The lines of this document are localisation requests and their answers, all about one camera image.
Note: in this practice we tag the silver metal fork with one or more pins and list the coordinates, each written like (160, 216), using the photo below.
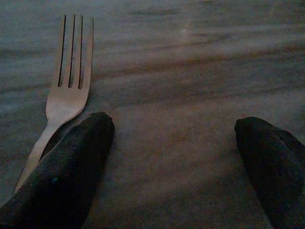
(64, 102)

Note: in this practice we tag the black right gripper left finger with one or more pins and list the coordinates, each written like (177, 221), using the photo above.
(62, 181)

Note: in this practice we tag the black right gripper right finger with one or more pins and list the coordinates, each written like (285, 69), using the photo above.
(278, 171)

